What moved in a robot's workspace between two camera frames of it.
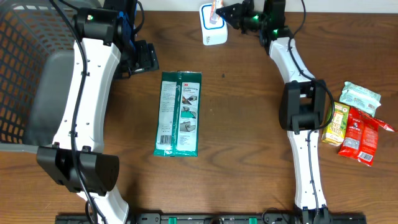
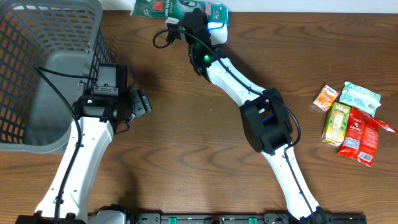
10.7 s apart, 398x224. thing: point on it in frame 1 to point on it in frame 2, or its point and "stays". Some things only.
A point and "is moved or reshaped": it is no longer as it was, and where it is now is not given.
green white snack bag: [178, 116] to [217, 13]
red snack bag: [360, 136] stays
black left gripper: [149, 60] to [142, 102]
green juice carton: [335, 130] stays
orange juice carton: [214, 16] is moved or reshaped
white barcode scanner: [212, 34] stays
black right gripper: [239, 10] to [197, 12]
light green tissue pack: [360, 99] stays
